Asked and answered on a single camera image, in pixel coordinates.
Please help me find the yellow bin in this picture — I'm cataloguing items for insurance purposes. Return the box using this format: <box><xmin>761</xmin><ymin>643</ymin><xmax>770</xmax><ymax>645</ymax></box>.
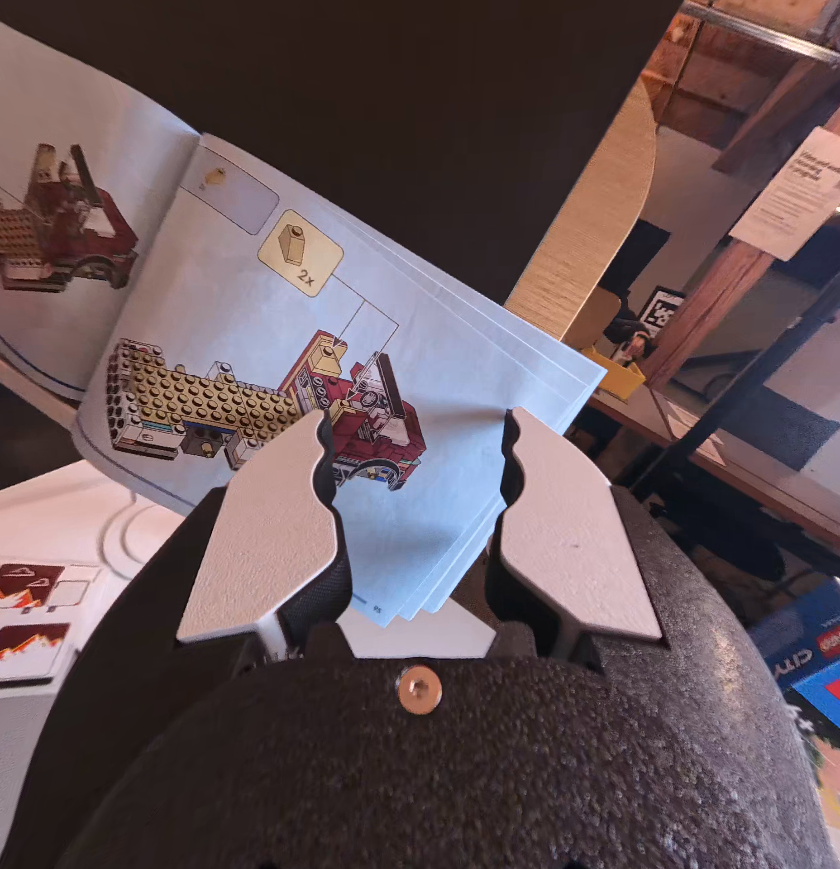
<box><xmin>582</xmin><ymin>345</ymin><xmax>646</xmax><ymax>401</ymax></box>

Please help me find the white booklet stand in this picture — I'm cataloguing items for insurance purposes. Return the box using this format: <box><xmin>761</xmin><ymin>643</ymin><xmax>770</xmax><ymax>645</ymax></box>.
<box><xmin>0</xmin><ymin>346</ymin><xmax>193</xmax><ymax>869</ymax></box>

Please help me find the black and white marker tag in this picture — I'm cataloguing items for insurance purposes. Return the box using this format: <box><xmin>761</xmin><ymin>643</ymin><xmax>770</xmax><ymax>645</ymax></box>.
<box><xmin>639</xmin><ymin>287</ymin><xmax>687</xmax><ymax>335</ymax></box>

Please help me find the wooden post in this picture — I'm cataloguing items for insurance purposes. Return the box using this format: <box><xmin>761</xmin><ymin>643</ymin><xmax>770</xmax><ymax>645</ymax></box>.
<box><xmin>640</xmin><ymin>88</ymin><xmax>840</xmax><ymax>391</ymax></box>

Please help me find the black desk divider panel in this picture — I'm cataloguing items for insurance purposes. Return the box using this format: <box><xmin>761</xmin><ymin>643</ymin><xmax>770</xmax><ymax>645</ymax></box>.
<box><xmin>0</xmin><ymin>0</ymin><xmax>686</xmax><ymax>340</ymax></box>

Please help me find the blue toy set box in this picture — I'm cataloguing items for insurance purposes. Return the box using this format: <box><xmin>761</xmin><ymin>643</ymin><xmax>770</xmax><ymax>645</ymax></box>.
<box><xmin>749</xmin><ymin>577</ymin><xmax>840</xmax><ymax>741</ymax></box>

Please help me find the sticker sheet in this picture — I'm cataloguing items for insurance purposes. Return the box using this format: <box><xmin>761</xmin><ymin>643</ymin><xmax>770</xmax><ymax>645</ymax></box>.
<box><xmin>0</xmin><ymin>562</ymin><xmax>103</xmax><ymax>683</ymax></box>

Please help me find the background table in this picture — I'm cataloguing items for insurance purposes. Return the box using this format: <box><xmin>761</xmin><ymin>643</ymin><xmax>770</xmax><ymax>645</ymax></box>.
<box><xmin>586</xmin><ymin>383</ymin><xmax>840</xmax><ymax>544</ymax></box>

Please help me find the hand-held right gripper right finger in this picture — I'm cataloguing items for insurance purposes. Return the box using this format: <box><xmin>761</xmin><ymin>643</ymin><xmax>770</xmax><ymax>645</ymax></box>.
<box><xmin>487</xmin><ymin>406</ymin><xmax>665</xmax><ymax>645</ymax></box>

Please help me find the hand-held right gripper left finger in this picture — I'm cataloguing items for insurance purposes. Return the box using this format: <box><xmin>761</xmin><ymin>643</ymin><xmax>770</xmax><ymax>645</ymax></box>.
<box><xmin>176</xmin><ymin>409</ymin><xmax>354</xmax><ymax>646</ymax></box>

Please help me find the building instruction booklet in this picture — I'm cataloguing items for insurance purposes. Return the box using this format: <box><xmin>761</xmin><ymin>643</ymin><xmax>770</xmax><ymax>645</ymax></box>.
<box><xmin>0</xmin><ymin>14</ymin><xmax>609</xmax><ymax>629</ymax></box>

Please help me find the black table mat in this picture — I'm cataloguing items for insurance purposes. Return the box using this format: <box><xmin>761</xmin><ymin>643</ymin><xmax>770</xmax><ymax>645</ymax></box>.
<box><xmin>719</xmin><ymin>401</ymin><xmax>840</xmax><ymax>473</ymax></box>

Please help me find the white paper notice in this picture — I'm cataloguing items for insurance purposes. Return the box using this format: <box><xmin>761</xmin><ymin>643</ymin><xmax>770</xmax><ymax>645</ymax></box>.
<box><xmin>729</xmin><ymin>125</ymin><xmax>840</xmax><ymax>262</ymax></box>

